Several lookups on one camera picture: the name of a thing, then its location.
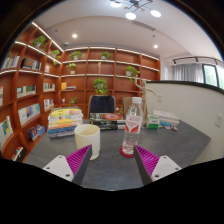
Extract flat white boxes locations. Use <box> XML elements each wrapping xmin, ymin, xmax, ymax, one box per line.
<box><xmin>152</xmin><ymin>109</ymin><xmax>180</xmax><ymax>127</ymax></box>

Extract grey window curtain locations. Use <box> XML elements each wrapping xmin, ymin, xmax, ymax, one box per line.
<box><xmin>172</xmin><ymin>63</ymin><xmax>204</xmax><ymax>84</ymax></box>

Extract ceiling air vent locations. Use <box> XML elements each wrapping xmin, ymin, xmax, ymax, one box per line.
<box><xmin>131</xmin><ymin>20</ymin><xmax>156</xmax><ymax>32</ymax></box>

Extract colourful book stack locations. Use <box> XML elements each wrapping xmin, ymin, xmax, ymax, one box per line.
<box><xmin>47</xmin><ymin>106</ymin><xmax>84</xmax><ymax>139</ymax></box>

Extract clear plastic water bottle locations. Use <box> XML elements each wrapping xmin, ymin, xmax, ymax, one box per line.
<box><xmin>121</xmin><ymin>96</ymin><xmax>144</xmax><ymax>156</ymax></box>

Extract small green-white box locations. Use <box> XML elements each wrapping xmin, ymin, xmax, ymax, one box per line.
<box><xmin>145</xmin><ymin>114</ymin><xmax>161</xmax><ymax>130</ymax></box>

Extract dark book stack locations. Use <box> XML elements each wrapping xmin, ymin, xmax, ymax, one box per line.
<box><xmin>88</xmin><ymin>112</ymin><xmax>127</xmax><ymax>131</ymax></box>

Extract window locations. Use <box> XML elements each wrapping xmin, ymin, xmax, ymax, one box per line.
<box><xmin>202</xmin><ymin>63</ymin><xmax>224</xmax><ymax>90</ymax></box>

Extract cream plastic cup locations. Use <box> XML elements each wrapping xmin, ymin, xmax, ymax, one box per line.
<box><xmin>73</xmin><ymin>123</ymin><xmax>101</xmax><ymax>161</ymax></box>

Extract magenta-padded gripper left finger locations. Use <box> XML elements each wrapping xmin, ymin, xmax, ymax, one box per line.
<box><xmin>42</xmin><ymin>143</ymin><xmax>94</xmax><ymax>186</ymax></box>

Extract black ceiling track rail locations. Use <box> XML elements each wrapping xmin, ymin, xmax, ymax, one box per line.
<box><xmin>171</xmin><ymin>55</ymin><xmax>224</xmax><ymax>66</ymax></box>

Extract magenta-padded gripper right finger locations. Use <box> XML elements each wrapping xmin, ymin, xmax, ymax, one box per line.
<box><xmin>133</xmin><ymin>145</ymin><xmax>183</xmax><ymax>186</ymax></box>

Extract wooden artist mannequin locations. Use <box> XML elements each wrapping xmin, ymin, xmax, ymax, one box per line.
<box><xmin>133</xmin><ymin>74</ymin><xmax>157</xmax><ymax>126</ymax></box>

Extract branching ceiling lamp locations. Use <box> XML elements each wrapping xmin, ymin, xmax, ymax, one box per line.
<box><xmin>109</xmin><ymin>0</ymin><xmax>163</xmax><ymax>21</ymax></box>

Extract wooden shelf unit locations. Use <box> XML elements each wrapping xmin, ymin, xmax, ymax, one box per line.
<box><xmin>0</xmin><ymin>20</ymin><xmax>162</xmax><ymax>163</ymax></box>

